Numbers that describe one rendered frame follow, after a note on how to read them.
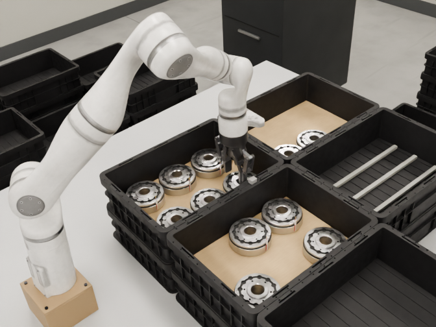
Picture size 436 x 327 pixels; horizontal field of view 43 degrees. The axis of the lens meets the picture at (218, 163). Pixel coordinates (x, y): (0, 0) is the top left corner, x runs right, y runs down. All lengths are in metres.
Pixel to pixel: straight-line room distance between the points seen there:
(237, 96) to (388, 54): 2.88
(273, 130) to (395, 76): 2.18
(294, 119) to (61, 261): 0.88
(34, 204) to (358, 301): 0.72
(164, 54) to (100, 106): 0.16
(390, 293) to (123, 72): 0.75
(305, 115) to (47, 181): 0.96
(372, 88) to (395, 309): 2.53
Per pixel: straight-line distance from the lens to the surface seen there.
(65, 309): 1.39
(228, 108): 1.35
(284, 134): 1.73
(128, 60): 1.07
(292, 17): 2.86
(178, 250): 1.24
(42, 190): 1.16
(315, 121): 1.80
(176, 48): 1.00
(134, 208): 1.35
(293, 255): 1.35
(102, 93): 1.07
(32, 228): 1.27
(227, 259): 1.34
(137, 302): 1.45
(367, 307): 1.28
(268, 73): 2.34
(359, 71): 3.88
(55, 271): 1.34
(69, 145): 1.11
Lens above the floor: 1.82
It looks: 38 degrees down
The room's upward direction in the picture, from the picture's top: 3 degrees counter-clockwise
